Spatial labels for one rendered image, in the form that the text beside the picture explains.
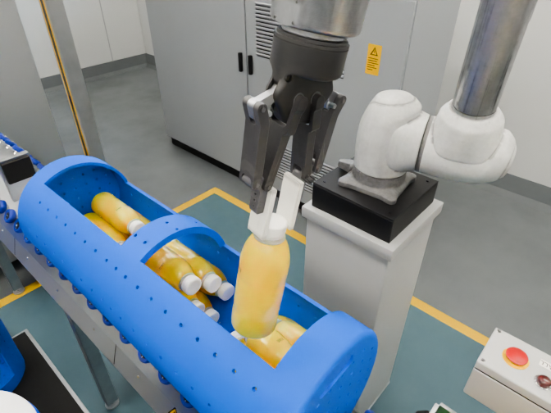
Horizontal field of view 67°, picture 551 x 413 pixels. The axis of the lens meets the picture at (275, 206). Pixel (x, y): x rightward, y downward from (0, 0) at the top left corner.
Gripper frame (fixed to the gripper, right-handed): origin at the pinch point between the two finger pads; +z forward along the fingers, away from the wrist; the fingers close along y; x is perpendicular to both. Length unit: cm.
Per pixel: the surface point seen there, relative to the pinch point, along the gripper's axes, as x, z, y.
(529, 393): 32, 28, -36
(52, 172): -69, 29, 6
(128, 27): -521, 94, -220
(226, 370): 0.6, 28.2, 3.6
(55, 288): -68, 66, 9
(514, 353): 27, 26, -40
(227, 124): -203, 89, -150
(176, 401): -14, 56, 2
